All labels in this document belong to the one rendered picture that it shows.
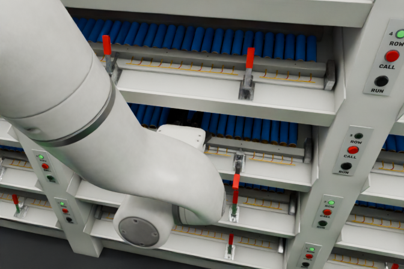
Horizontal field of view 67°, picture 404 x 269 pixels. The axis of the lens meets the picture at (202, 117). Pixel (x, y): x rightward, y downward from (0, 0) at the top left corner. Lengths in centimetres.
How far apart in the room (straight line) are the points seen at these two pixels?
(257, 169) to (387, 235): 38
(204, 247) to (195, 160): 64
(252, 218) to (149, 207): 45
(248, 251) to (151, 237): 58
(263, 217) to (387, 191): 30
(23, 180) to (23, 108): 81
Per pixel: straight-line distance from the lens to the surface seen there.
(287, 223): 86
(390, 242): 92
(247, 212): 85
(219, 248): 101
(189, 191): 39
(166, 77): 61
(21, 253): 134
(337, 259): 106
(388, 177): 77
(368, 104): 58
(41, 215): 120
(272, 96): 58
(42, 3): 23
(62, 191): 97
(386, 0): 51
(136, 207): 45
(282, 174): 70
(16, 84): 23
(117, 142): 31
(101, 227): 110
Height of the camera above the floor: 104
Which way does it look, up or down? 38 degrees down
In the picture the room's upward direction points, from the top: straight up
